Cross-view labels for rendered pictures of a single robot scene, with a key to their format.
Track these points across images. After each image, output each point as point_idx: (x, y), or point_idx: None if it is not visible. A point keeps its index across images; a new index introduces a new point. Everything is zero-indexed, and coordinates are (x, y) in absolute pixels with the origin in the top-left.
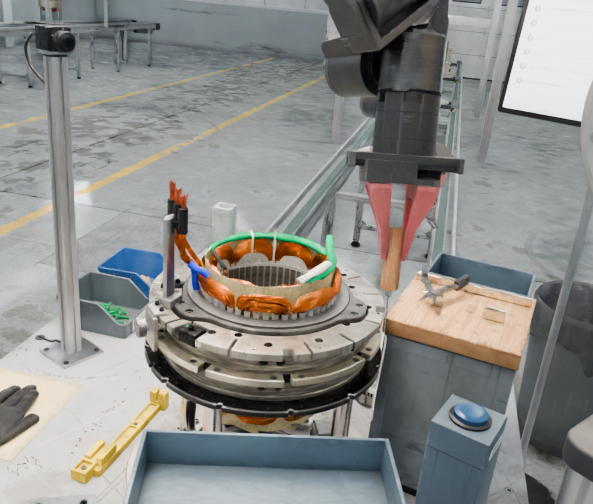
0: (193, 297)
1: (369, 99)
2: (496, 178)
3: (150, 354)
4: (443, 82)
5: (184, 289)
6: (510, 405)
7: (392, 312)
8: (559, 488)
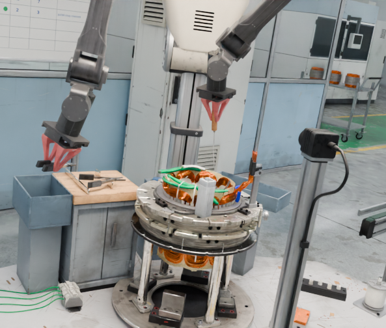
0: (239, 202)
1: (89, 105)
2: None
3: (255, 237)
4: None
5: (240, 206)
6: None
7: (136, 191)
8: (197, 146)
